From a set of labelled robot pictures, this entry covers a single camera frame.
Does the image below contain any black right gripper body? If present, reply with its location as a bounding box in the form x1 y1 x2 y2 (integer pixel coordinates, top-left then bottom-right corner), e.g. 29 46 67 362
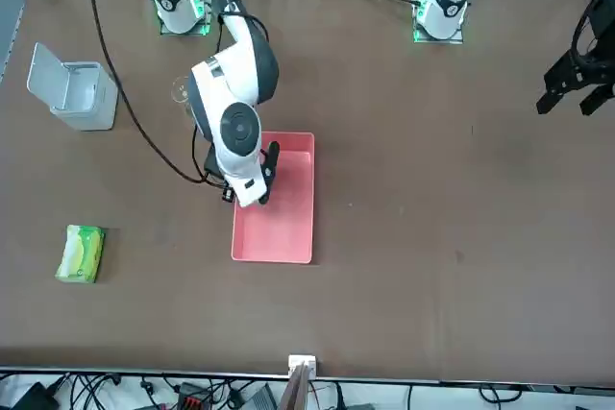
258 139 282 205

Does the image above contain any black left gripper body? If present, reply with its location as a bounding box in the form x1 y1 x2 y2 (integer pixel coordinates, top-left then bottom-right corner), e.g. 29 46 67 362
571 0 615 84

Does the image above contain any pink plastic container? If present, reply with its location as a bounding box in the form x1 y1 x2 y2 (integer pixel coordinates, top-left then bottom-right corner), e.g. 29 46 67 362
230 131 317 266

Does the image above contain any large glass beaker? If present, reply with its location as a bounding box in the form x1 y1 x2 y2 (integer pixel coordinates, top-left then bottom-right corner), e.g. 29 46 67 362
170 74 194 116

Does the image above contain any green tissue pack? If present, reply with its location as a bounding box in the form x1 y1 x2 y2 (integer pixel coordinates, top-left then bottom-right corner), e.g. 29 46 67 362
53 224 108 285

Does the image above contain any grey power adapter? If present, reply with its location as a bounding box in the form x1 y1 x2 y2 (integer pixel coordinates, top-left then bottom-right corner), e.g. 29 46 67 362
242 383 280 410

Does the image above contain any black and red device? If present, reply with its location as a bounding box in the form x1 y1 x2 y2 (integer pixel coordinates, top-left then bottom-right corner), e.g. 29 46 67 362
175 380 213 410

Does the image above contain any black power adapter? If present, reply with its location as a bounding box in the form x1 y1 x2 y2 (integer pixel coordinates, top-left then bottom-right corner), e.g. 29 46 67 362
9 380 60 410

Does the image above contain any aluminium camera post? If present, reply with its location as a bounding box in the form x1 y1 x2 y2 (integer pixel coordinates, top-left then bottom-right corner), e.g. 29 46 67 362
281 354 319 410

